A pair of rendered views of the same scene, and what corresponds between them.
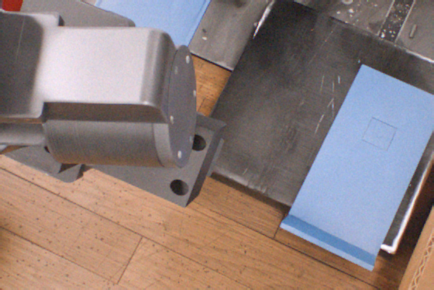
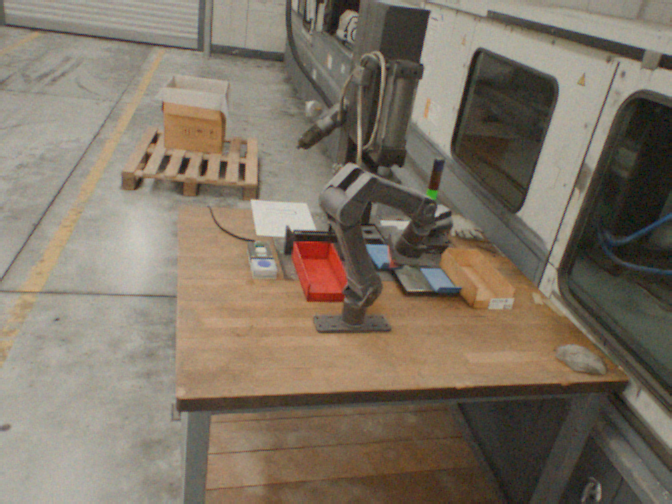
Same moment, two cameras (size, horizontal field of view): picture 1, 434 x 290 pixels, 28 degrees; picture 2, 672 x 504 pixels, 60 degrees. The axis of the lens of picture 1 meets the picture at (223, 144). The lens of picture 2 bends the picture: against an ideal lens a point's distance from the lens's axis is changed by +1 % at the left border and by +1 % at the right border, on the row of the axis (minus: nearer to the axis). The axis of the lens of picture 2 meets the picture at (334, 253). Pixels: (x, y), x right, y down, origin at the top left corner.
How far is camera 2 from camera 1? 1.40 m
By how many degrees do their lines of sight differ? 50
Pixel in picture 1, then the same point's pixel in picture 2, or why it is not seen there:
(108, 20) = not seen: hidden behind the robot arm
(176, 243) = (419, 307)
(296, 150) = (425, 283)
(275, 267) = (441, 304)
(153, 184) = (442, 243)
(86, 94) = (442, 211)
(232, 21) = (384, 274)
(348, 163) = (436, 281)
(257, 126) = (413, 282)
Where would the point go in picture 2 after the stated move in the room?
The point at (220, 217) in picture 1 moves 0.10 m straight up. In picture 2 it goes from (421, 301) to (429, 271)
